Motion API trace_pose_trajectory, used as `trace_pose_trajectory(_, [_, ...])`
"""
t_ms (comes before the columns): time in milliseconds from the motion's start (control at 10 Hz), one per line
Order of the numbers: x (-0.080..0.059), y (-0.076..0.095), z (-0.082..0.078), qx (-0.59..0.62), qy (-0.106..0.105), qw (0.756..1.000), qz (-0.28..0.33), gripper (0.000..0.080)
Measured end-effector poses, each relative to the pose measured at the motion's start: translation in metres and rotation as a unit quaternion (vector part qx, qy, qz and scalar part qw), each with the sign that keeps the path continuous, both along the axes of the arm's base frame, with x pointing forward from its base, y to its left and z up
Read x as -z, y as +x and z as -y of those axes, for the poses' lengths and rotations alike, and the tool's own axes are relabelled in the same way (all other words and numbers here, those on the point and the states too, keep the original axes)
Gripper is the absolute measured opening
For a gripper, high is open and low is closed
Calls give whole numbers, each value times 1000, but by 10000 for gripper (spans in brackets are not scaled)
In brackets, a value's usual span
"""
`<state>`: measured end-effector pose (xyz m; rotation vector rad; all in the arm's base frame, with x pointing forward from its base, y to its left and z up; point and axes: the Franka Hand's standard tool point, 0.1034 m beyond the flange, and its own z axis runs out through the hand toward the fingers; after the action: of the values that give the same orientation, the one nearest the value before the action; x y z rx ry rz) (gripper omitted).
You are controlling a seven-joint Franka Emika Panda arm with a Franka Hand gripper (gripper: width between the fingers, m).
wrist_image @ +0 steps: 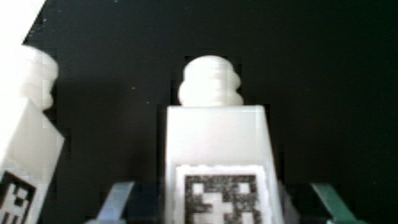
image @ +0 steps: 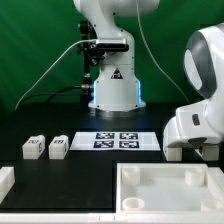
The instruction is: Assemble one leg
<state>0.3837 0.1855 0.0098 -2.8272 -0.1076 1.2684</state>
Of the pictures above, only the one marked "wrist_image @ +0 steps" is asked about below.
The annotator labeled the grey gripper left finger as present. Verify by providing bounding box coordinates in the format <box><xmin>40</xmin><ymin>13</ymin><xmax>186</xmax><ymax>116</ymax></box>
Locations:
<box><xmin>88</xmin><ymin>181</ymin><xmax>136</xmax><ymax>224</ymax></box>

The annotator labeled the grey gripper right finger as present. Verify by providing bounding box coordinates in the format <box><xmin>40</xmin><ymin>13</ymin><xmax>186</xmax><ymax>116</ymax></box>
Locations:
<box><xmin>312</xmin><ymin>183</ymin><xmax>369</xmax><ymax>224</ymax></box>

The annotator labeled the white leg with marker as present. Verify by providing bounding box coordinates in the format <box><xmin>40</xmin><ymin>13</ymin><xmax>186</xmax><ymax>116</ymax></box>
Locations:
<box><xmin>164</xmin><ymin>55</ymin><xmax>285</xmax><ymax>224</ymax></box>

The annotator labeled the white leg far right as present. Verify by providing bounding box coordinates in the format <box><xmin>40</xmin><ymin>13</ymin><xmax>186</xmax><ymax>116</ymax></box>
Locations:
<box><xmin>0</xmin><ymin>46</ymin><xmax>65</xmax><ymax>224</ymax></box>

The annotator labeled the white block right edge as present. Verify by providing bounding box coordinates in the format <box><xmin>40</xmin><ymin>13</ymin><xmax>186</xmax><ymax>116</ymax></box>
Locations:
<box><xmin>0</xmin><ymin>0</ymin><xmax>49</xmax><ymax>46</ymax></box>

